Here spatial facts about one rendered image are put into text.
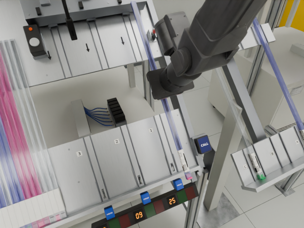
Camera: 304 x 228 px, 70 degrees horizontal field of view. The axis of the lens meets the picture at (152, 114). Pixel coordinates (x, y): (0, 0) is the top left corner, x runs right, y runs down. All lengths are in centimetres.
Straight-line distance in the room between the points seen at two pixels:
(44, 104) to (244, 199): 130
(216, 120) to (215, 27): 169
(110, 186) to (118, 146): 12
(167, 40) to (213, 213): 119
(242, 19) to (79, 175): 55
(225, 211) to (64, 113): 107
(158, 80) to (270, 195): 128
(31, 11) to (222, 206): 133
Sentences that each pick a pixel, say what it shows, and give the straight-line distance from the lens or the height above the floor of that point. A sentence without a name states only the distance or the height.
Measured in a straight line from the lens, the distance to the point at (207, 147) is 70.
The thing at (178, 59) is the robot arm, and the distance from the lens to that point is 35.
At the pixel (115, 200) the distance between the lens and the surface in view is 66.
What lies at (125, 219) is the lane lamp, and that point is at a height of 66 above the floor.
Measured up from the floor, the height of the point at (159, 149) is 78.
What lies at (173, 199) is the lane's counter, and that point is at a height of 66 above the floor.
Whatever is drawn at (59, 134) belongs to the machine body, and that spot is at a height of 62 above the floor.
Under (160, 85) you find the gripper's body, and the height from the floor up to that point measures 103.
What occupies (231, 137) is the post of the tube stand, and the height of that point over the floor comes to 66.
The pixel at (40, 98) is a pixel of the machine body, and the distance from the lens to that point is 131.
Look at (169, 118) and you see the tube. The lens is 58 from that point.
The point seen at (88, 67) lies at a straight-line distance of 69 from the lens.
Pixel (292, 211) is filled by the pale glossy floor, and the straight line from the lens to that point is 163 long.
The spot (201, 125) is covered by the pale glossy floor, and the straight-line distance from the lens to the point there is 190.
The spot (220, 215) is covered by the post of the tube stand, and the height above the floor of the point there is 1.
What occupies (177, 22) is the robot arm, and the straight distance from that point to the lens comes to 42.
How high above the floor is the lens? 131
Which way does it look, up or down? 42 degrees down
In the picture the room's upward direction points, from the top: 3 degrees counter-clockwise
